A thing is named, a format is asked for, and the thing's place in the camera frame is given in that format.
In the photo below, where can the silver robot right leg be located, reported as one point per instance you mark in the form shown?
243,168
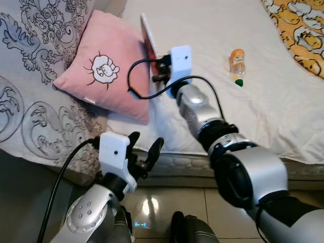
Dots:
195,230

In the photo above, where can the pink plush pillow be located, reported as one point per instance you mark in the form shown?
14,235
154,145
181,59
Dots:
111,45

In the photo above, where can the white quilted mattress pad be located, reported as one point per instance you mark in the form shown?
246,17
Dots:
263,116

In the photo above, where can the large grey floral patterned pillow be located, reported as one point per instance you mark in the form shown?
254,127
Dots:
35,45

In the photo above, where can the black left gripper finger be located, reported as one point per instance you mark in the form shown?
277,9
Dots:
133,144
155,152

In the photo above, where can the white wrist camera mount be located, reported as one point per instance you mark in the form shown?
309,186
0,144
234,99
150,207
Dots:
114,152
181,61

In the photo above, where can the silver robot leg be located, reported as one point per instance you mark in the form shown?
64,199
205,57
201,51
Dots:
195,230
123,225

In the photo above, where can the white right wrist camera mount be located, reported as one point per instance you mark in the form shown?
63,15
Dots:
181,61

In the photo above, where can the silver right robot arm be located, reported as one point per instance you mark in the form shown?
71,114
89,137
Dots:
253,172

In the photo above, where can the yellow cartoon print blanket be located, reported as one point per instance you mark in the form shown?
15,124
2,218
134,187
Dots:
298,30

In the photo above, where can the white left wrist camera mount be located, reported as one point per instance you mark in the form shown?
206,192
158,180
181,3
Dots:
114,152

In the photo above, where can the silver robot left leg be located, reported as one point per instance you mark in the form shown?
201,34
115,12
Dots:
123,225

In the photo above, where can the clear plastic bottle green cap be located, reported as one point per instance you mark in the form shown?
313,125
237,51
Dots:
237,63

